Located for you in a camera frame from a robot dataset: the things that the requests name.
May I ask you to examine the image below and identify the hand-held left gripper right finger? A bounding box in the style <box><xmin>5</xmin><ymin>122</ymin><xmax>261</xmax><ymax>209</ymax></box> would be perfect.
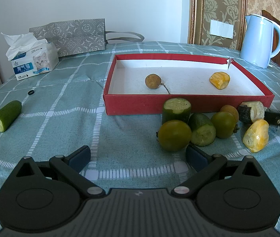
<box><xmin>171</xmin><ymin>144</ymin><xmax>264</xmax><ymax>199</ymax></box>

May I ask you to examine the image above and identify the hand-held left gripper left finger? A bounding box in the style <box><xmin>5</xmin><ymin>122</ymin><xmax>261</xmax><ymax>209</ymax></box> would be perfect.
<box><xmin>13</xmin><ymin>145</ymin><xmax>106</xmax><ymax>199</ymax></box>

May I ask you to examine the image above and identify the large yellow jackfruit piece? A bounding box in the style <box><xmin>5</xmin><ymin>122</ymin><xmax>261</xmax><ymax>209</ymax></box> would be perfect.
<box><xmin>242</xmin><ymin>119</ymin><xmax>270</xmax><ymax>153</ymax></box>

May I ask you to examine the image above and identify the dark sugarcane piece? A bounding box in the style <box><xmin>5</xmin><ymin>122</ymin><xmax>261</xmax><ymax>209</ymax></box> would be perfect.
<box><xmin>238</xmin><ymin>101</ymin><xmax>265</xmax><ymax>124</ymax></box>

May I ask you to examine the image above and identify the green tomato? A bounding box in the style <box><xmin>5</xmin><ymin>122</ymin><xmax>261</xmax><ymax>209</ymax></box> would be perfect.
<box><xmin>156</xmin><ymin>120</ymin><xmax>192</xmax><ymax>152</ymax></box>
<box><xmin>211</xmin><ymin>112</ymin><xmax>240</xmax><ymax>139</ymax></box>

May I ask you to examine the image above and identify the bitten cucumber piece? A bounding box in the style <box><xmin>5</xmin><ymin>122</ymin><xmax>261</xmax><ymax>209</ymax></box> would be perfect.
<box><xmin>162</xmin><ymin>98</ymin><xmax>192</xmax><ymax>125</ymax></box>

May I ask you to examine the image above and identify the red cardboard box tray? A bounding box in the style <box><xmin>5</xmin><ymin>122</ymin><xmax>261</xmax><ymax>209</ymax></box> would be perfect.
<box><xmin>103</xmin><ymin>53</ymin><xmax>274</xmax><ymax>116</ymax></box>

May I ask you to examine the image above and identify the green checkered tablecloth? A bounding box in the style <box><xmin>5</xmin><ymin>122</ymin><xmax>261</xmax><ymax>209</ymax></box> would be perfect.
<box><xmin>0</xmin><ymin>41</ymin><xmax>280</xmax><ymax>237</ymax></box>

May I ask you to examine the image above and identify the light blue electric kettle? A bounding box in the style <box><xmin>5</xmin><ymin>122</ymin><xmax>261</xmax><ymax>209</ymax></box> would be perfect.
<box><xmin>240</xmin><ymin>14</ymin><xmax>280</xmax><ymax>69</ymax></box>

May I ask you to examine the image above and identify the small yellow jackfruit piece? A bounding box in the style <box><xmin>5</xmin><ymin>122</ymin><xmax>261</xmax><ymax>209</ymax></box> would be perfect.
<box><xmin>209</xmin><ymin>72</ymin><xmax>231</xmax><ymax>89</ymax></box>

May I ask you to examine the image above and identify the long cucumber piece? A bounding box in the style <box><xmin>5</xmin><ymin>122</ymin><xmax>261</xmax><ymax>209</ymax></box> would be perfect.
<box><xmin>0</xmin><ymin>100</ymin><xmax>22</xmax><ymax>132</ymax></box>

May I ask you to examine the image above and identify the brown longan with stem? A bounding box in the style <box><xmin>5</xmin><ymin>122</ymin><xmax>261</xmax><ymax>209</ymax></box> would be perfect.
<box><xmin>145</xmin><ymin>73</ymin><xmax>170</xmax><ymax>95</ymax></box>

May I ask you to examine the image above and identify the tissue pack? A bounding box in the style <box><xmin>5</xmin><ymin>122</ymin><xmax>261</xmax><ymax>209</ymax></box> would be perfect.
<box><xmin>1</xmin><ymin>32</ymin><xmax>60</xmax><ymax>81</ymax></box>

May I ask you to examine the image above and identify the grey patterned gift bag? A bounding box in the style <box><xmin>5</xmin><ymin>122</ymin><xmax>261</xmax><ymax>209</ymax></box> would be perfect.
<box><xmin>29</xmin><ymin>18</ymin><xmax>145</xmax><ymax>58</ymax></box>

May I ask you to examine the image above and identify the white wall light switch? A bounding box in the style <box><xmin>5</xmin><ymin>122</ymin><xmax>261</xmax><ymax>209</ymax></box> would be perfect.
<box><xmin>210</xmin><ymin>19</ymin><xmax>235</xmax><ymax>39</ymax></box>

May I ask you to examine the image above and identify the gold wall moulding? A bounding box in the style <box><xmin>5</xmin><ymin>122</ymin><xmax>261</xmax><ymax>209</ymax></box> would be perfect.
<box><xmin>187</xmin><ymin>0</ymin><xmax>248</xmax><ymax>45</ymax></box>

